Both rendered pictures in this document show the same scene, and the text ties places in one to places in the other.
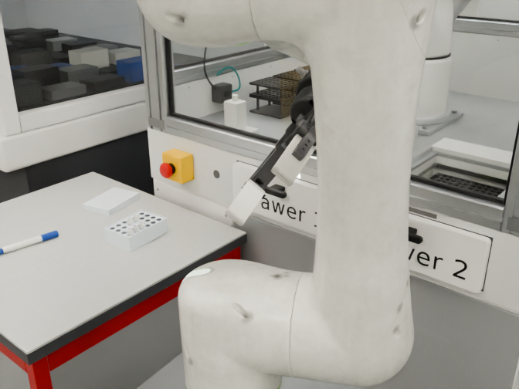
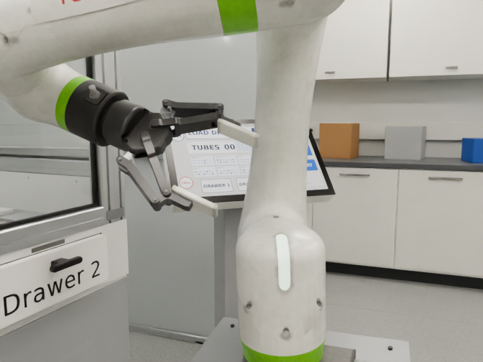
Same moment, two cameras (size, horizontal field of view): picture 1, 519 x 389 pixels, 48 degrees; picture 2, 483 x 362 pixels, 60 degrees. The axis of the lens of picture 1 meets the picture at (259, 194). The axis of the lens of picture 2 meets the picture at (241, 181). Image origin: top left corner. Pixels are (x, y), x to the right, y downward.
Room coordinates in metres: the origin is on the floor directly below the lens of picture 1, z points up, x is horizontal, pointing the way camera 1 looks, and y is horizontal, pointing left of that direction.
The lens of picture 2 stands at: (0.82, 0.60, 1.18)
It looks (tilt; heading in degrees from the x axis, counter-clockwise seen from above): 8 degrees down; 256
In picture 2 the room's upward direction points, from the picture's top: straight up
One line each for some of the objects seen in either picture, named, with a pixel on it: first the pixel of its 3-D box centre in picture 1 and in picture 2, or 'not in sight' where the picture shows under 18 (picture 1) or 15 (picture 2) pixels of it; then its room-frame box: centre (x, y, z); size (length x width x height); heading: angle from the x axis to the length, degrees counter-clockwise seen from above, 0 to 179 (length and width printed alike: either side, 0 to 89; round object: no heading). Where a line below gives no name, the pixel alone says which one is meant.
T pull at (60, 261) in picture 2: (406, 232); (62, 263); (0.97, -0.28, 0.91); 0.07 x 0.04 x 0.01; 50
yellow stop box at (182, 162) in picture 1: (177, 166); not in sight; (1.39, 0.21, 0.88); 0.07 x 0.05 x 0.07; 50
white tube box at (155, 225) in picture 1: (136, 229); not in sight; (1.22, 0.29, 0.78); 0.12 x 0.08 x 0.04; 146
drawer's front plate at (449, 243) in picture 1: (411, 241); (53, 276); (0.99, -0.29, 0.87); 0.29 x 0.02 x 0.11; 50
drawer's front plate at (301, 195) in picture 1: (283, 199); not in sight; (1.20, -0.05, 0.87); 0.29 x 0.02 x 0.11; 50
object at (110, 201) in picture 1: (111, 201); not in sight; (1.41, 0.39, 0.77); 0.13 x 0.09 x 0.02; 153
